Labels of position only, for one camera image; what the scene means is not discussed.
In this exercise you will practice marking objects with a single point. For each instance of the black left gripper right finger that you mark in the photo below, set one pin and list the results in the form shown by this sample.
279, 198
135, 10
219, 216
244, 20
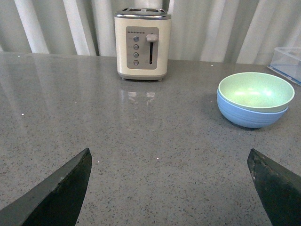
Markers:
278, 188

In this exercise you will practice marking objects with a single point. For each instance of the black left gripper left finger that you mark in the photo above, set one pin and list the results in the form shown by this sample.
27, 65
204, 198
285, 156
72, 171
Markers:
56, 201

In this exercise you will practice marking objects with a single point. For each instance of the blue bowl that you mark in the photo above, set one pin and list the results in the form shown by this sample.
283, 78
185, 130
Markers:
244, 117

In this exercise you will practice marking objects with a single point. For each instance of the green bowl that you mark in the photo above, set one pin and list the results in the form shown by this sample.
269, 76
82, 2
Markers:
260, 92

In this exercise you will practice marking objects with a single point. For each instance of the clear plastic container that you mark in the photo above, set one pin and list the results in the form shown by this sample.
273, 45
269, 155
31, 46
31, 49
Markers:
286, 61

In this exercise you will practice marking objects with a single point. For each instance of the cream toaster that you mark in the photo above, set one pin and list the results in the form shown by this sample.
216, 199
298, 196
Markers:
142, 43

